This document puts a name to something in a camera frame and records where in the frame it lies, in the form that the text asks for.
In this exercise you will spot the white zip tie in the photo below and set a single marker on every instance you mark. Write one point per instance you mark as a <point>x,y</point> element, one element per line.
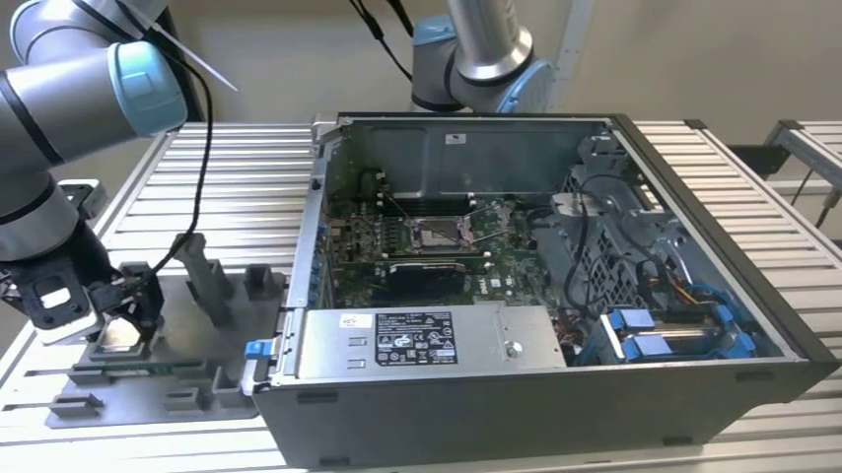
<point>198,64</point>

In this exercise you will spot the blue case latch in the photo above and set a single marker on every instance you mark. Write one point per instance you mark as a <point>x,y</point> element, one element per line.
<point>256,350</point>

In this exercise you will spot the metal locking lever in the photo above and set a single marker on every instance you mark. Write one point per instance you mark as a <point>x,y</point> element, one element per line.
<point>397,204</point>
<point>497,229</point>

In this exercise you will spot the green RAM stick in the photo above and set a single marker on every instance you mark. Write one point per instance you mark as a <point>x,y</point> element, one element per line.
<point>144,367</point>

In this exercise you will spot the CPU socket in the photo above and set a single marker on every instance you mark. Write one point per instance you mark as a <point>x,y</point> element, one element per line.
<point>434,239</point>

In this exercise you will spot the black open PC case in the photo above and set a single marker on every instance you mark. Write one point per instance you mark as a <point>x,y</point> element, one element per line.
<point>461,419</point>

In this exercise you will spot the black and white wrist camera mount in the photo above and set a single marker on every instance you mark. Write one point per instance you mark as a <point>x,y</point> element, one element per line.
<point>46,310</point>

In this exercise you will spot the grey metal drive cage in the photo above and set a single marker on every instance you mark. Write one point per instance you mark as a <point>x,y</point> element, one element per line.
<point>611,266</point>

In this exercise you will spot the metal slat side table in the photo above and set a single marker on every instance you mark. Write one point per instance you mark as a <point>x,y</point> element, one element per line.
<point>816,143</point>

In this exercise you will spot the blue disk carrier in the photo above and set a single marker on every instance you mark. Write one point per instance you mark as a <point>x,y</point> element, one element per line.
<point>631,320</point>
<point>647,347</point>

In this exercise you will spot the grey plastic parts rack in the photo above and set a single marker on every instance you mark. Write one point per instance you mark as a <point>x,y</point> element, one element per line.
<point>198,325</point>

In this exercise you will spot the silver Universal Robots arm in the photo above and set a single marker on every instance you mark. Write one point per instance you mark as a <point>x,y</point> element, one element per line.
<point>66,98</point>

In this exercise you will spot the white case sticker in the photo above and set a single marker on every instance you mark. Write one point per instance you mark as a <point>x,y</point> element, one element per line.
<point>457,138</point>

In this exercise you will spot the silver square CPU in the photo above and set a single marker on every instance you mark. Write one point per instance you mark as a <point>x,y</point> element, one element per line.
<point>120,340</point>

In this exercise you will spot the blue plastic bay clip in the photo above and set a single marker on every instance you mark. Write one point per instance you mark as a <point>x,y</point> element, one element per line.
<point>733,325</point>

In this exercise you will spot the black RAM slot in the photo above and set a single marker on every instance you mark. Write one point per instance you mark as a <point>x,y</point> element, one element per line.
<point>427,199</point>

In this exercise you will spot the green motherboard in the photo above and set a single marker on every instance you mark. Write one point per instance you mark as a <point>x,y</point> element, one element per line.
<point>513,276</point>

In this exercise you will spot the black graphics card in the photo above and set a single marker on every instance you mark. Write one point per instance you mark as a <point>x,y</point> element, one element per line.
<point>421,281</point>

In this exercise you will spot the silver power supply unit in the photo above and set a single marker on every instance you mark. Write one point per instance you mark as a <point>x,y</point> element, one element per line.
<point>329,345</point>

